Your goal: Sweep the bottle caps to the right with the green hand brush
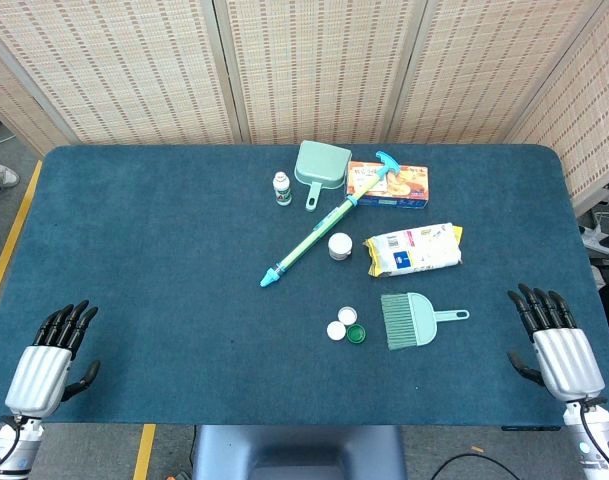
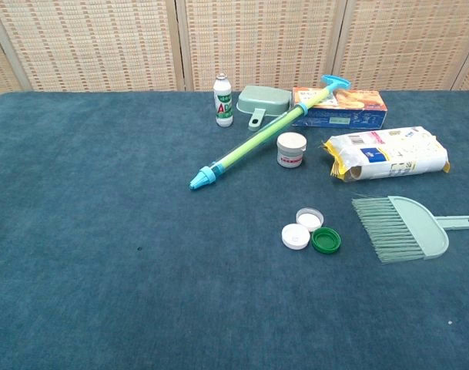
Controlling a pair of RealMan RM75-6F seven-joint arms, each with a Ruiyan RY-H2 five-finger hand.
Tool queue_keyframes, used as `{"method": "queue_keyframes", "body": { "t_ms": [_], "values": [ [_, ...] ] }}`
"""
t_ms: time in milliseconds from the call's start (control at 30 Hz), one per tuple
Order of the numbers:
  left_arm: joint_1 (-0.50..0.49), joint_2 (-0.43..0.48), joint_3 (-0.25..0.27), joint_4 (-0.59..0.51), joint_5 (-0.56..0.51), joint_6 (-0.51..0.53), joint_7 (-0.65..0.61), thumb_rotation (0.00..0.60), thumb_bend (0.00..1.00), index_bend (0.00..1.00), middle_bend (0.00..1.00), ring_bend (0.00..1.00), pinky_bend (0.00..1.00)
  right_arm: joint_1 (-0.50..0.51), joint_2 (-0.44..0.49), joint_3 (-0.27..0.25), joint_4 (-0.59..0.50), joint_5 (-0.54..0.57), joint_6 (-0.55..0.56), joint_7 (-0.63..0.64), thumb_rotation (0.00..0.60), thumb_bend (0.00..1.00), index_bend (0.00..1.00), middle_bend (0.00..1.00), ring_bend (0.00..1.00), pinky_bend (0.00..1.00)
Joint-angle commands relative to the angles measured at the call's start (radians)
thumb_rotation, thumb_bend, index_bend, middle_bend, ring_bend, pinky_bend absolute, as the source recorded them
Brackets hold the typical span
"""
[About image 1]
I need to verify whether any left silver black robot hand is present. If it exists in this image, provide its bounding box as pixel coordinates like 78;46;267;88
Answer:
3;299;102;419

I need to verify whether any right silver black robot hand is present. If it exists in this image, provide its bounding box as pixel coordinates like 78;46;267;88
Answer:
506;283;608;404

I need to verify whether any small green hand broom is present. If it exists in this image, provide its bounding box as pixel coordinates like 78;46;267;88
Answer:
380;292;470;351

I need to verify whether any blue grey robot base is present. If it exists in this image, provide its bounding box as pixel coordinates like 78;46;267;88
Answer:
192;424;408;480

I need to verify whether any white power strip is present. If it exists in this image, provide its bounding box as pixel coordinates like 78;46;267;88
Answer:
581;224;609;257

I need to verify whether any yellow floor tape stripe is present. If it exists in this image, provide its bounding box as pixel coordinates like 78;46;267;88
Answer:
132;423;158;480
0;159;44;326

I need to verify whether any blue felt table cover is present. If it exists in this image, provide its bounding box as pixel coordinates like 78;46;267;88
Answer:
0;143;609;426

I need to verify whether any white yellow snack pack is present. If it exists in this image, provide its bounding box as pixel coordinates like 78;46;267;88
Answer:
363;222;464;278

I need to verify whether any white sneaker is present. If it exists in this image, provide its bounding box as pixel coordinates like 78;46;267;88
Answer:
0;162;21;190

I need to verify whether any orange blue cookie box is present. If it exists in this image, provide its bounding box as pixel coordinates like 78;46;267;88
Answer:
346;160;430;210

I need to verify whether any small white round jar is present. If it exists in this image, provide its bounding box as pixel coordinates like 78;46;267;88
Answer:
327;232;354;261

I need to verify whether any green blue water squirter toy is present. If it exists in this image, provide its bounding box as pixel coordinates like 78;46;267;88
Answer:
259;150;401;289

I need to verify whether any white bottle green label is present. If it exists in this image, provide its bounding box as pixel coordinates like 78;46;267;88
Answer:
272;171;293;207

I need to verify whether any small green dustpan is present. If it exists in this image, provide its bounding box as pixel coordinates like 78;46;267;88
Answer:
293;140;353;213

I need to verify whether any woven bamboo folding screen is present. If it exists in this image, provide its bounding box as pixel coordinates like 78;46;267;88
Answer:
0;0;609;211

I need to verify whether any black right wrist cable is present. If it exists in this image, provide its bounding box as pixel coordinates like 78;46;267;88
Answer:
578;397;609;469

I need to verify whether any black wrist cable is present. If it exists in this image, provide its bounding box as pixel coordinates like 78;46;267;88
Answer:
0;414;25;474
578;397;609;469

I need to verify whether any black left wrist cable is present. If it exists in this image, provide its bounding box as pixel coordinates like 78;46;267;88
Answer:
0;414;25;474

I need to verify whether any black floor cable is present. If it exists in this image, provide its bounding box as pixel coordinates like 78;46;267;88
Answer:
433;452;520;480

